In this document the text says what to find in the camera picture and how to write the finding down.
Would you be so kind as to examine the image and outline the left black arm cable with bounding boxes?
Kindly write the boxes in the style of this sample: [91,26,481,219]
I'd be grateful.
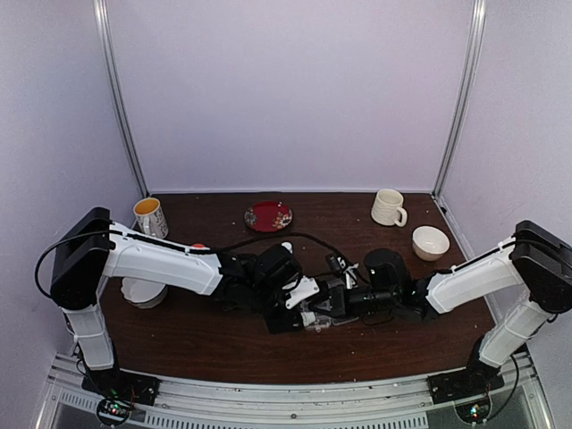
[209,231,354,269]

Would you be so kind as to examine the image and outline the white pill bottle front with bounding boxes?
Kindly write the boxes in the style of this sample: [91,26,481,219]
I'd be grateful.
[300,312,316,327]

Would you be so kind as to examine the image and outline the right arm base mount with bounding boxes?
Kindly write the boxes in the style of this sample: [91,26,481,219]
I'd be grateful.
[427,336,505,404]

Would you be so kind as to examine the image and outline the front aluminium rail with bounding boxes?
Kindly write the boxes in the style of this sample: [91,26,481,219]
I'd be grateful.
[38,374,555,429]

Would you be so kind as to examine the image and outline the left aluminium frame post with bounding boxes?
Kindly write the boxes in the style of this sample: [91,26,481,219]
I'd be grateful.
[93,0,150,198]

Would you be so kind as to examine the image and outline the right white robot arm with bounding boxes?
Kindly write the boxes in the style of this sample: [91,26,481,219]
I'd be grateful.
[308,220,571,395]

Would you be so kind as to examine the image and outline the white pill bottle rear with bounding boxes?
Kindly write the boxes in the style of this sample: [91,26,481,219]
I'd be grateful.
[281,241,293,252]

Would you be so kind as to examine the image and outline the red floral plate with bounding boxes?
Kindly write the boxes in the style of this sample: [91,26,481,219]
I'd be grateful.
[243,201,293,233]

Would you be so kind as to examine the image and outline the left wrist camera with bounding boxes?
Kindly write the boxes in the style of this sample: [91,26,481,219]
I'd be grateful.
[285,277,320,309]

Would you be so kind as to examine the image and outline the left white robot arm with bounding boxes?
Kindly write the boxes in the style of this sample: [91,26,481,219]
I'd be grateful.
[42,207,320,397]

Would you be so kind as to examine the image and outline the white scalloped bowl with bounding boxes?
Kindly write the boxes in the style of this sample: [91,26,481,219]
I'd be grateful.
[121,277,168,309]

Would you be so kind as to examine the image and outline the yellow interior floral mug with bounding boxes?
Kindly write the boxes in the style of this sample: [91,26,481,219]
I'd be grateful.
[133,198,169,239]

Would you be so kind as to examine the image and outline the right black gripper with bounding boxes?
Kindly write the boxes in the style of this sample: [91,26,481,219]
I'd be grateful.
[309,285,399,320]

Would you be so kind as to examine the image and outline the white pill bottle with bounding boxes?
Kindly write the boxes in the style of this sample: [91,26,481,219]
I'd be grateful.
[300,312,316,327]
[281,241,293,252]

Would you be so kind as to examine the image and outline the right aluminium frame post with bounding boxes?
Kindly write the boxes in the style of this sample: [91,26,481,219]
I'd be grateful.
[432,0,487,199]

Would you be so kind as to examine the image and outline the clear plastic pill organizer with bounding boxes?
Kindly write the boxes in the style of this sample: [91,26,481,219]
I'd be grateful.
[300,305,358,332]

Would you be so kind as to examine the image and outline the white small bowl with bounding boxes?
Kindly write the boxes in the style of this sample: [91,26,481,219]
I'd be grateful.
[412,225,450,262]

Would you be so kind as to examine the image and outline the cream textured mug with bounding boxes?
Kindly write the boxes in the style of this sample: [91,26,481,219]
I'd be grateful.
[371,189,408,227]

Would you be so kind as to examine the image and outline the aluminium frame post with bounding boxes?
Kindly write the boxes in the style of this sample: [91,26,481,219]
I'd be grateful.
[93,0,150,198]
[432,0,487,199]

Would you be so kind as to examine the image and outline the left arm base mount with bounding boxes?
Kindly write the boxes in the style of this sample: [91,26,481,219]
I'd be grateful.
[80,342,160,406]

